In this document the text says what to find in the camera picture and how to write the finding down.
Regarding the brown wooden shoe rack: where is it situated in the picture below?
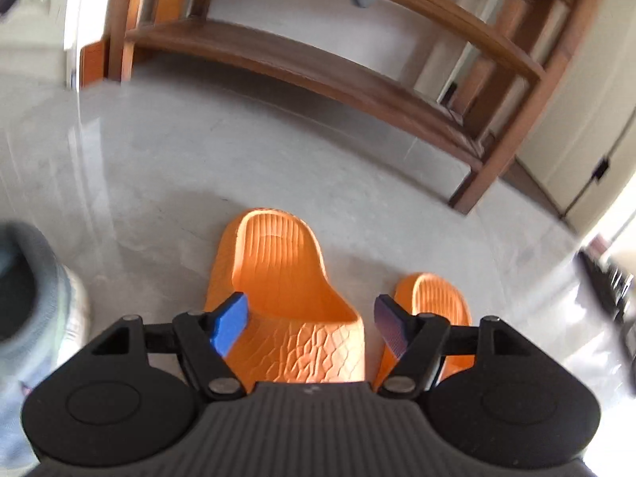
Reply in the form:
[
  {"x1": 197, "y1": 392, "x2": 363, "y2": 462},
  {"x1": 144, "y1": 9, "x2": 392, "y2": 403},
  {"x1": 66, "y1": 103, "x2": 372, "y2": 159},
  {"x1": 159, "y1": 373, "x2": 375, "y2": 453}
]
[{"x1": 79, "y1": 0, "x2": 614, "y2": 215}]

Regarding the black slipper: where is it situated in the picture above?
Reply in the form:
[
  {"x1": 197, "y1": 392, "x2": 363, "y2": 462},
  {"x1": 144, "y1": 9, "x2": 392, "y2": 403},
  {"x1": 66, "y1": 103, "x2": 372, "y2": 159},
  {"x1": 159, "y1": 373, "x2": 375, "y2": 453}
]
[{"x1": 579, "y1": 248, "x2": 636, "y2": 359}]

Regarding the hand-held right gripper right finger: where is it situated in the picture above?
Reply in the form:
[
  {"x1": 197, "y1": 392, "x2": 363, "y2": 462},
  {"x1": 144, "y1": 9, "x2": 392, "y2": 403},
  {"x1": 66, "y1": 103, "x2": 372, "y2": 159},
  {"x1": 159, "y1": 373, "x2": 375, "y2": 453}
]
[{"x1": 374, "y1": 294, "x2": 532, "y2": 401}]

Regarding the grey lace-up sneaker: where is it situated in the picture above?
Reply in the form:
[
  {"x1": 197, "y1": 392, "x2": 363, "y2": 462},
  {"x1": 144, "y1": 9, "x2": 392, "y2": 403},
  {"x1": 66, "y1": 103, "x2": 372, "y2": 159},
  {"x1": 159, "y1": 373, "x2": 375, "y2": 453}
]
[{"x1": 0, "y1": 223, "x2": 93, "y2": 458}]

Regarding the white door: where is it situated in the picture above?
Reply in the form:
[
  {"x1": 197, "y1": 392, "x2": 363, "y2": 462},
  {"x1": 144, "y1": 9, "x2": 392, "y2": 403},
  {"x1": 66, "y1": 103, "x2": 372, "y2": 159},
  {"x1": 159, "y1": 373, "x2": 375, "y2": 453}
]
[{"x1": 517, "y1": 0, "x2": 636, "y2": 232}]

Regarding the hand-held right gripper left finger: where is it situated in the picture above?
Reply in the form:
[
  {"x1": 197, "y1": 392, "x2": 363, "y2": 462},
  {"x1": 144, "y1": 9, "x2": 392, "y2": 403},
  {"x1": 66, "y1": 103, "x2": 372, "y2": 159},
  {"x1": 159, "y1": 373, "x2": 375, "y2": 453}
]
[{"x1": 92, "y1": 292, "x2": 249, "y2": 401}]

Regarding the orange textured slide sandal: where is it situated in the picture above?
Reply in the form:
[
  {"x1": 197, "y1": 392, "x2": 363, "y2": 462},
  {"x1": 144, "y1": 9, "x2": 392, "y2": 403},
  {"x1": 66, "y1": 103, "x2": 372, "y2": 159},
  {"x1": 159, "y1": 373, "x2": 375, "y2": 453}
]
[
  {"x1": 204, "y1": 209, "x2": 367, "y2": 392},
  {"x1": 372, "y1": 273, "x2": 473, "y2": 391}
]

